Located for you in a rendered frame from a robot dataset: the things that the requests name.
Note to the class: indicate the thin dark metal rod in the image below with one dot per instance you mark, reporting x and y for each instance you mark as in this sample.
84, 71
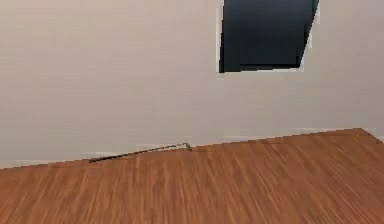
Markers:
140, 152

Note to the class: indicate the dark window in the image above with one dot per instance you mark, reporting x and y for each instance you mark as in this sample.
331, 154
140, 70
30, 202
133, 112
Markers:
266, 33

